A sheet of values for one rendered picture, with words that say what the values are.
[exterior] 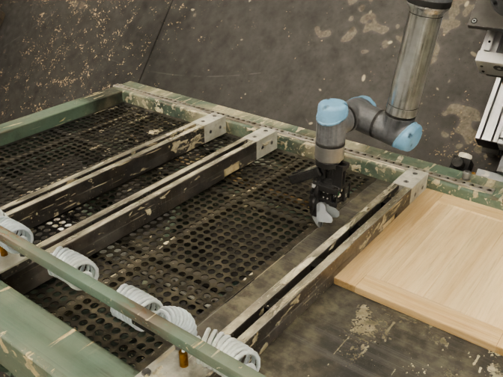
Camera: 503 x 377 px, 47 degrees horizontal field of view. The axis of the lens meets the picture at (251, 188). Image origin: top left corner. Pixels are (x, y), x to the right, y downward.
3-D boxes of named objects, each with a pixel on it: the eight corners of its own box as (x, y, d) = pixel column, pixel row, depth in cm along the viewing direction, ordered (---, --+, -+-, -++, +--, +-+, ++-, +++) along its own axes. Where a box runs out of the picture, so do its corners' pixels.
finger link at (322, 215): (328, 237, 154) (331, 208, 150) (310, 230, 158) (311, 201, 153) (334, 232, 157) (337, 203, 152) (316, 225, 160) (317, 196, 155)
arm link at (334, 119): (356, 101, 141) (336, 110, 136) (353, 142, 147) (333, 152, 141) (331, 94, 146) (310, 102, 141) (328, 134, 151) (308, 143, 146)
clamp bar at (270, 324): (431, 194, 177) (443, 122, 165) (150, 477, 94) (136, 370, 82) (400, 185, 182) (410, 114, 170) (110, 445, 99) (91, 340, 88)
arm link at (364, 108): (386, 131, 152) (363, 143, 145) (351, 116, 158) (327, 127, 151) (392, 103, 147) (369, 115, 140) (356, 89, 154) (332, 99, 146)
